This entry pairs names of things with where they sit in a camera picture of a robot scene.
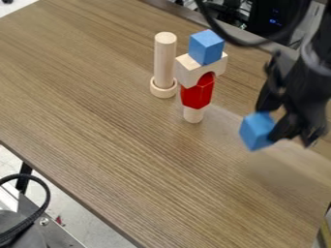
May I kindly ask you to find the black computer case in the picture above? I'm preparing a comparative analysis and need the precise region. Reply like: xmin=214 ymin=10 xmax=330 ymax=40
xmin=247 ymin=0 xmax=322 ymax=37

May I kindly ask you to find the wooden arch block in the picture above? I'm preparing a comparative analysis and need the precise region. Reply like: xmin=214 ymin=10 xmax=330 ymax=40
xmin=173 ymin=51 xmax=229 ymax=89

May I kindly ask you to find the wooden ring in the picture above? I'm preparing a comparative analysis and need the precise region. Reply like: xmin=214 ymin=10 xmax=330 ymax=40
xmin=148 ymin=76 xmax=180 ymax=99

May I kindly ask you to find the black braided hose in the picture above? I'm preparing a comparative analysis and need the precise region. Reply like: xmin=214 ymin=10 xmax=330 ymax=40
xmin=0 ymin=172 xmax=52 ymax=247

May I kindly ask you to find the short wooden cylinder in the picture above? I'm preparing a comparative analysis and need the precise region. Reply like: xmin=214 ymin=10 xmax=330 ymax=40
xmin=182 ymin=106 xmax=206 ymax=124

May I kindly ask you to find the tall wooden cylinder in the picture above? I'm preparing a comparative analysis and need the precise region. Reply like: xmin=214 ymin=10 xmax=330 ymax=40
xmin=152 ymin=31 xmax=179 ymax=90

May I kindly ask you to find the blue cube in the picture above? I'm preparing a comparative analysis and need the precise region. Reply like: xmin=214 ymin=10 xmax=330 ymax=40
xmin=187 ymin=29 xmax=226 ymax=67
xmin=237 ymin=110 xmax=279 ymax=152

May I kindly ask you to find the black cable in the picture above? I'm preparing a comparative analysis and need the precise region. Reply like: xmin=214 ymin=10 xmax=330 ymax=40
xmin=193 ymin=0 xmax=303 ymax=47

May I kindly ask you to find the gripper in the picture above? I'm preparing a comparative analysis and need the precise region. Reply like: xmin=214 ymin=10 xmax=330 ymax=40
xmin=255 ymin=51 xmax=331 ymax=149

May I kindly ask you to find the red block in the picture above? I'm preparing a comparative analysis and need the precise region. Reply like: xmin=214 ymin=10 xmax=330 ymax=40
xmin=179 ymin=71 xmax=217 ymax=110

